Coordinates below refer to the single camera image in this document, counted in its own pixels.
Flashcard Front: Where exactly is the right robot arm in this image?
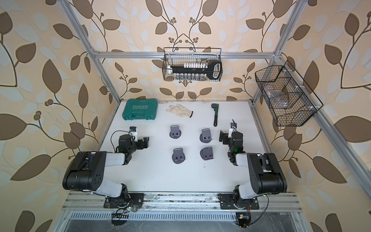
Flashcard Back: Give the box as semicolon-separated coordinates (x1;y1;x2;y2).
219;130;288;201

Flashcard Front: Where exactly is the black wire basket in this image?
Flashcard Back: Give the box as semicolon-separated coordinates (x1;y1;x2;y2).
255;61;323;127
162;47;223;82

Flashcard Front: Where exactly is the aluminium frame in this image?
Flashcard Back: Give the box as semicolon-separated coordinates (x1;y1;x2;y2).
58;1;371;196

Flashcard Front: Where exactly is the black wire basket centre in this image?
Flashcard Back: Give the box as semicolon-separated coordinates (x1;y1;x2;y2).
162;47;223;82

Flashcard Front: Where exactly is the plastic bag in basket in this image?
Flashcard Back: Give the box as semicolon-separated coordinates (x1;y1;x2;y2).
264;85;289;108

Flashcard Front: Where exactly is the white work glove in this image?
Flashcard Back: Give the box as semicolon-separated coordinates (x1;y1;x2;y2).
166;104;193;118

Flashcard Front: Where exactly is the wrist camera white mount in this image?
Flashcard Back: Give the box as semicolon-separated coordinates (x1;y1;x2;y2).
129;126;138;142
228;122;237;138

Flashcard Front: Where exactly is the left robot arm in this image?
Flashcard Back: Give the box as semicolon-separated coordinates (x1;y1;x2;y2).
62;133;149;198

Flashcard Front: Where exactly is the black wire basket right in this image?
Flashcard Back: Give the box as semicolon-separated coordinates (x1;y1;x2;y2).
255;61;323;127

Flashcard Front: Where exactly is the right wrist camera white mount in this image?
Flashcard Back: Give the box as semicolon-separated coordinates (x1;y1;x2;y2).
228;122;237;138

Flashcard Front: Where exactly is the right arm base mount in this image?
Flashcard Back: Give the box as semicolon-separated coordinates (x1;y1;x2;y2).
217;193;260;210

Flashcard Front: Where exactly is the socket set in basket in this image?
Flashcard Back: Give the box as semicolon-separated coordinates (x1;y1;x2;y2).
162;61;223;81

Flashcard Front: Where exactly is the aluminium front rail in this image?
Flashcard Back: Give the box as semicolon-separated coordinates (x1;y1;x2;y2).
62;192;302;213

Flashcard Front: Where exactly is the green plastic tool case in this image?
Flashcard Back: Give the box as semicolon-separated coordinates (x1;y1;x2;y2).
122;99;158;120

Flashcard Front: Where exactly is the green black hand tool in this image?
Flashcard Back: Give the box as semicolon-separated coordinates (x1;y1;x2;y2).
211;103;219;127

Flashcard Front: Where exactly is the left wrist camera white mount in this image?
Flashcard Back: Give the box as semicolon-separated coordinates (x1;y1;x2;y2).
129;126;138;142

